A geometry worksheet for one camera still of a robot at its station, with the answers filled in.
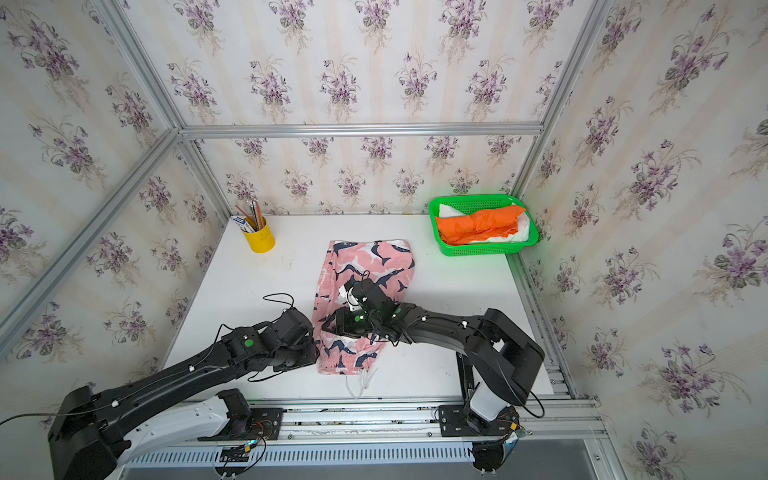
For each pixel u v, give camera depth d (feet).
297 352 2.23
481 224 3.42
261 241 3.42
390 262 3.41
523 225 3.43
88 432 1.25
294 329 1.97
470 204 3.75
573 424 2.45
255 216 3.34
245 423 2.18
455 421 2.43
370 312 2.12
